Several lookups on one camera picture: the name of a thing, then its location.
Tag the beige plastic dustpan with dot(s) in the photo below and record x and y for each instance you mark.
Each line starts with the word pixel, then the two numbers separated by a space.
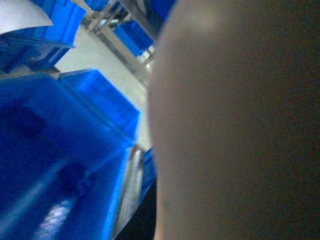
pixel 234 114

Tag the metal shelf rack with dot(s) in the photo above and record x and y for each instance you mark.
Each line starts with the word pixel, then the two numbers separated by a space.
pixel 131 27

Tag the blue crate left front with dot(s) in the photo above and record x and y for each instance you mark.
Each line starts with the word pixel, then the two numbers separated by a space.
pixel 64 146

